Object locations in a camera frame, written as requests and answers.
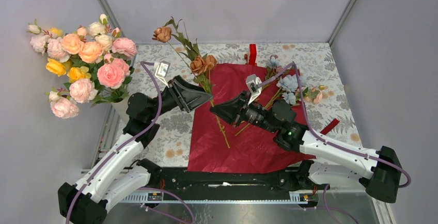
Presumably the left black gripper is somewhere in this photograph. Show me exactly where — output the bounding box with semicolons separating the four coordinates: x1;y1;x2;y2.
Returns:
148;75;214;121

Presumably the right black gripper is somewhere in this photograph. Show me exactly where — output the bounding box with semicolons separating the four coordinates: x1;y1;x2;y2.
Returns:
210;90;279;134

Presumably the brown rose stem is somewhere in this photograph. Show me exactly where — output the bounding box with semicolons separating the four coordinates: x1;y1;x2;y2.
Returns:
152;18;230;148

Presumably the brown and red wrapping paper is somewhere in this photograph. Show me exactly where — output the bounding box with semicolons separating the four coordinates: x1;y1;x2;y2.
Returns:
188;63;314;173

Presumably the pink rose stem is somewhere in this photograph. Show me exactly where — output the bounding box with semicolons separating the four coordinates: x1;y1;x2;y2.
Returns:
97;54;130;89

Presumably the brown paper bouquet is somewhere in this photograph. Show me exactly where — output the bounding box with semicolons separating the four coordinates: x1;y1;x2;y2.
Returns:
262;55;328;109

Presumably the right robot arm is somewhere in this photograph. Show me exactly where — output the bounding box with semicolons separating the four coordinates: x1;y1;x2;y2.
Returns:
210;91;402;203

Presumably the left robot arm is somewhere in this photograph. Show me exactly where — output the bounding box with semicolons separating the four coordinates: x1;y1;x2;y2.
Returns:
58;76;213;223

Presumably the white ceramic vase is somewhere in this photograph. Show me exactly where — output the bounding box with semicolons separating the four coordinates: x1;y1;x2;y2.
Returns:
111;98;130;123

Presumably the floral patterned table mat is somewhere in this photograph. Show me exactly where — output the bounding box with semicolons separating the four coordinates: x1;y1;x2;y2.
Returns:
128;43;362;167

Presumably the red toy block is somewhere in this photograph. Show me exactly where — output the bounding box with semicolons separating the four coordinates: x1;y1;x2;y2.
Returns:
244;44;257;66

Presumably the pastel rose bunch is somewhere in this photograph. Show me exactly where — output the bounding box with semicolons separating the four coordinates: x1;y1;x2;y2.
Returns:
27;14;137;119

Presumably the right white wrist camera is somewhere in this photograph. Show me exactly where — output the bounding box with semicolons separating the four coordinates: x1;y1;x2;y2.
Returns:
245;74;262;105

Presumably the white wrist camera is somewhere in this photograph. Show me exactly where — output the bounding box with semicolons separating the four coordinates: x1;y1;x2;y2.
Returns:
245;74;262;105
153;61;170;87

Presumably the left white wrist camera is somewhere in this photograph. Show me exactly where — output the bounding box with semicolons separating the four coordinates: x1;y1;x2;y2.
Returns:
153;61;170;87

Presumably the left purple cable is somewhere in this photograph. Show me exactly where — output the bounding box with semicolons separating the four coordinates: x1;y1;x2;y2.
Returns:
65;61;196;224

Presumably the purple cable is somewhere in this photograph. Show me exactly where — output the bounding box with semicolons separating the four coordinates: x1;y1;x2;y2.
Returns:
258;61;412;224
65;61;196;224

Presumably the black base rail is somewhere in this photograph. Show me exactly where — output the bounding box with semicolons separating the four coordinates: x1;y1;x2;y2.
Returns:
145;167;325;200

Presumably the slotted white cable duct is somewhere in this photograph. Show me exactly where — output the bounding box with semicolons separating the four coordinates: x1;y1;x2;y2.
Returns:
120;191;318;204

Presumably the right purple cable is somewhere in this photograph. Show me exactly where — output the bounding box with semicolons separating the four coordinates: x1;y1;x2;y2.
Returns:
258;61;412;224

